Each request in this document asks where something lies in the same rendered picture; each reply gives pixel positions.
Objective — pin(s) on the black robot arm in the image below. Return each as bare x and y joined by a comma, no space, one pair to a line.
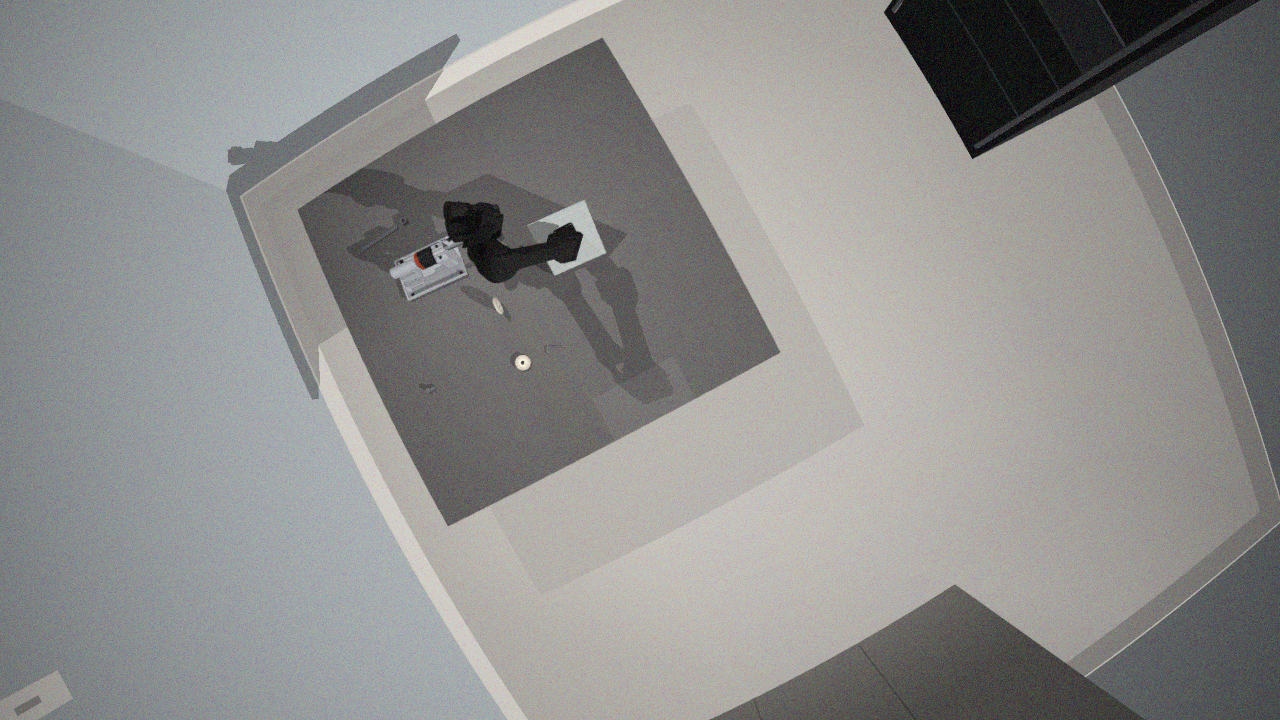
500,262

